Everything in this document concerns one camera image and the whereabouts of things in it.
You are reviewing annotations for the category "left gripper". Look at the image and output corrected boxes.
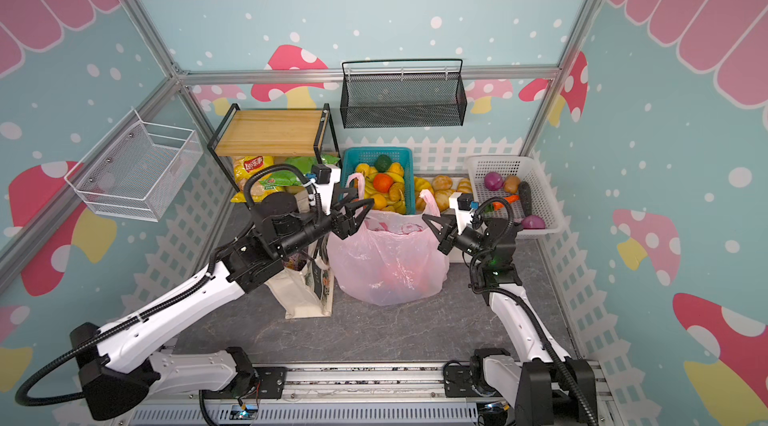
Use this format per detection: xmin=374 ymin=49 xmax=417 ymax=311
xmin=278 ymin=187 xmax=377 ymax=257

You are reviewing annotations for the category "pink plastic grocery bag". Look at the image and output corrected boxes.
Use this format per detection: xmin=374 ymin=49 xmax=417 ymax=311
xmin=327 ymin=210 xmax=449 ymax=306

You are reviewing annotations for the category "beige canvas tote bag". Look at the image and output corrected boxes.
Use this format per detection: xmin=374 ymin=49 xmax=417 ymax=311
xmin=266 ymin=243 xmax=335 ymax=319

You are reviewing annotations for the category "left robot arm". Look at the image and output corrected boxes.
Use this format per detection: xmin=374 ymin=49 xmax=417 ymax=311
xmin=15 ymin=163 xmax=374 ymax=421

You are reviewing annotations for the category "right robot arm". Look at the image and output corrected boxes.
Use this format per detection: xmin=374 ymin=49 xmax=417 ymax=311
xmin=424 ymin=192 xmax=600 ymax=425

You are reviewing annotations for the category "orange tomato fruit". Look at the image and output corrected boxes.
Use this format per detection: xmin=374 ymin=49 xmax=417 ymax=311
xmin=373 ymin=173 xmax=394 ymax=194

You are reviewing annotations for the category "banana bunch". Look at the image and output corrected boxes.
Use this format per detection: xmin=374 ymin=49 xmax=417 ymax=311
xmin=355 ymin=162 xmax=406 ymax=214

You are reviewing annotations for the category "long striped croissant bread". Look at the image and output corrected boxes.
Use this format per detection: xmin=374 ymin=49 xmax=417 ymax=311
xmin=434 ymin=189 xmax=455 ymax=211

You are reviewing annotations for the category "teal plastic fruit basket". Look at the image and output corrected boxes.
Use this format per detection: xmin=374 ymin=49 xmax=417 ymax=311
xmin=341 ymin=145 xmax=416 ymax=214

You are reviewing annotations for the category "small striped bread roll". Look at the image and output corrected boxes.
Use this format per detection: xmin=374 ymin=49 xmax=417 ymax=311
xmin=456 ymin=178 xmax=473 ymax=194

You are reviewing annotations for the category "round beige bread bun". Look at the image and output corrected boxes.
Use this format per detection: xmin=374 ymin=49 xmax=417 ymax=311
xmin=431 ymin=175 xmax=453 ymax=191

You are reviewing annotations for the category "green avocado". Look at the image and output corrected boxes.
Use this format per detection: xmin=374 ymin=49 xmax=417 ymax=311
xmin=373 ymin=154 xmax=393 ymax=173

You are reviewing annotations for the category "striped yellow bread roll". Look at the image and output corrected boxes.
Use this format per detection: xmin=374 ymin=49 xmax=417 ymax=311
xmin=414 ymin=176 xmax=434 ymax=198

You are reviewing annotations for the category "small orange carrot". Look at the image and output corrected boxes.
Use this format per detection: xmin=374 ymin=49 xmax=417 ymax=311
xmin=489 ymin=194 xmax=520 ymax=211

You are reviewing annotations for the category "purple onion back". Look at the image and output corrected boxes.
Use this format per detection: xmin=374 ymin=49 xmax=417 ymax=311
xmin=483 ymin=171 xmax=505 ymax=191

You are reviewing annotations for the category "purple onion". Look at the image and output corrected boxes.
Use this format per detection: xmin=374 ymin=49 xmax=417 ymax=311
xmin=521 ymin=214 xmax=547 ymax=230
xmin=483 ymin=171 xmax=505 ymax=191

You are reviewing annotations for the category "green snack bag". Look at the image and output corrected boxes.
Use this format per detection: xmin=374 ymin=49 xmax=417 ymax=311
xmin=260 ymin=155 xmax=340 ymax=187

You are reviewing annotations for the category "brown potato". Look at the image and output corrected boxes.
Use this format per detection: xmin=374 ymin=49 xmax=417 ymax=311
xmin=503 ymin=175 xmax=521 ymax=195

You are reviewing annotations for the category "purple onion front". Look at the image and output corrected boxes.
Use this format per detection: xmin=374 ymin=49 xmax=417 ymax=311
xmin=521 ymin=214 xmax=547 ymax=230

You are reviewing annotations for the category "white plastic vegetable basket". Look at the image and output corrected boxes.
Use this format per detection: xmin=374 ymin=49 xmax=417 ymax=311
xmin=465 ymin=154 xmax=565 ymax=239

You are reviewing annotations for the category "yellow chips bag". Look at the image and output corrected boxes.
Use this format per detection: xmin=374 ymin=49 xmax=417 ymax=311
xmin=231 ymin=155 xmax=285 ymax=203

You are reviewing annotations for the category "black mesh wall basket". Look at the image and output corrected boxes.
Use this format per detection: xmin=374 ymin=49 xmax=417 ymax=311
xmin=340 ymin=58 xmax=468 ymax=129

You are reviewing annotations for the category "wooden black-frame shelf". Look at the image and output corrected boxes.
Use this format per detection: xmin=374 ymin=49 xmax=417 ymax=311
xmin=207 ymin=104 xmax=339 ymax=191

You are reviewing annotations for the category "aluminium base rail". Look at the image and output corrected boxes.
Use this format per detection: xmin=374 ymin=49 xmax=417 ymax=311
xmin=119 ymin=362 xmax=619 ymax=426

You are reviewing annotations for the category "white wire wall basket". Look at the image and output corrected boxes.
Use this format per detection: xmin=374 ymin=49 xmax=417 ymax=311
xmin=64 ymin=109 xmax=203 ymax=222

